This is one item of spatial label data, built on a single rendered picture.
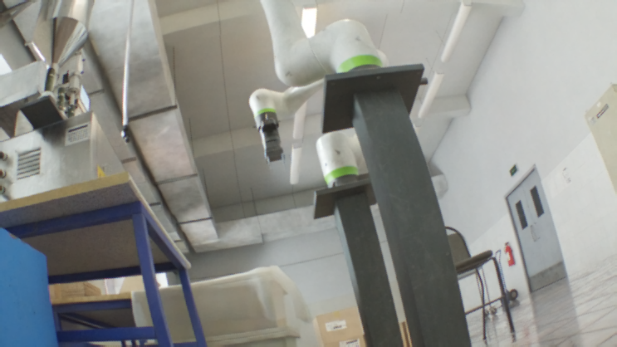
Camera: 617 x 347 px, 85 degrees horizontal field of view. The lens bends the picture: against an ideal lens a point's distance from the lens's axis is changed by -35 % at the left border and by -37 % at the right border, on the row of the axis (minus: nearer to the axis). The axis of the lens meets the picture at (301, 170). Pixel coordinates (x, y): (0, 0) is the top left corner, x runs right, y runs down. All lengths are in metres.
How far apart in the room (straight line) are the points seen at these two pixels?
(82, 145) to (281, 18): 0.72
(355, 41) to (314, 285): 10.50
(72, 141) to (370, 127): 0.77
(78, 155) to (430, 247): 0.89
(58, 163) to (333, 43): 0.83
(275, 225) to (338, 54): 9.51
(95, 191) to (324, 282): 10.78
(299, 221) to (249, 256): 1.73
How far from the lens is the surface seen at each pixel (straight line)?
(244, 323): 1.71
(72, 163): 1.20
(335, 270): 11.73
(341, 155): 1.87
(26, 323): 0.89
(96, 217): 1.09
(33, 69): 1.55
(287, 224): 10.70
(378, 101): 1.18
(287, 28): 1.42
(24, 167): 1.30
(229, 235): 10.66
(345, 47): 1.27
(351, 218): 1.79
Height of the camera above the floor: 0.31
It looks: 23 degrees up
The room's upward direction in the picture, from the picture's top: 15 degrees counter-clockwise
